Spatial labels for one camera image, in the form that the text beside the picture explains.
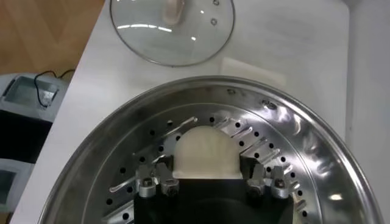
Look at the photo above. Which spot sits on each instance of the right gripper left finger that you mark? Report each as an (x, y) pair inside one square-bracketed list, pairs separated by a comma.
[(147, 182)]

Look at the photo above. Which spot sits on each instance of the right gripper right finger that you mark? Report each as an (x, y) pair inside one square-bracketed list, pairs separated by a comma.
[(278, 184)]

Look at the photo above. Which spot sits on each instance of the white steamed baozi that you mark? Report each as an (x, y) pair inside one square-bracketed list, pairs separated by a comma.
[(207, 152)]

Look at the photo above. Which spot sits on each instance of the round glass pot lid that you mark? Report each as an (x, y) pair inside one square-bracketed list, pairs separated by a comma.
[(170, 45)]

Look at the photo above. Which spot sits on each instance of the gray white robot base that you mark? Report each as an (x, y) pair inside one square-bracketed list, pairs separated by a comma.
[(27, 114)]

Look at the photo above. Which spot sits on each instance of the perforated steel steamer basket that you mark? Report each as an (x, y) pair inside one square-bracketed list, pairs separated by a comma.
[(329, 158)]

